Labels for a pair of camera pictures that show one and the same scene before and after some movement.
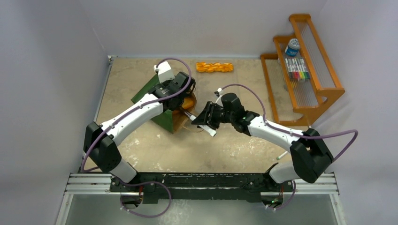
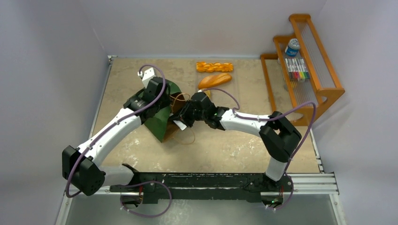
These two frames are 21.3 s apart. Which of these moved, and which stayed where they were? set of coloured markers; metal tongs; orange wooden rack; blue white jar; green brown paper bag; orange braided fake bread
Moved: green brown paper bag; metal tongs
Stayed: orange braided fake bread; orange wooden rack; set of coloured markers; blue white jar
